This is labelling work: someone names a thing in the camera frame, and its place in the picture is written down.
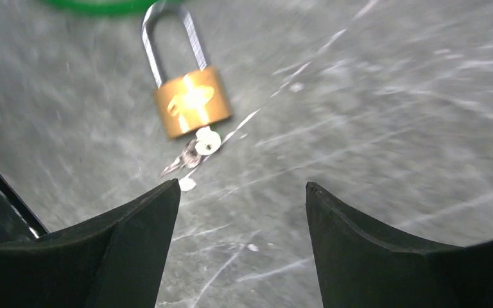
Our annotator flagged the green cable lock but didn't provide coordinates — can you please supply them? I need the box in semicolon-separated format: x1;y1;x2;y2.
41;0;160;17

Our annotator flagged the brass padlock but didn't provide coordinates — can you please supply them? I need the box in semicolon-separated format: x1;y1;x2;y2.
141;1;233;139

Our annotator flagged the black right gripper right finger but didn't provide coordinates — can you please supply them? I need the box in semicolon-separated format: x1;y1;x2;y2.
306;182;493;308

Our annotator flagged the small silver key pair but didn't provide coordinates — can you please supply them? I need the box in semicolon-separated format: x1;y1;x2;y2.
161;126;222;176

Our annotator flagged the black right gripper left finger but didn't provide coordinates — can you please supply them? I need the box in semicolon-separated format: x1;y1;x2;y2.
0;179;181;307

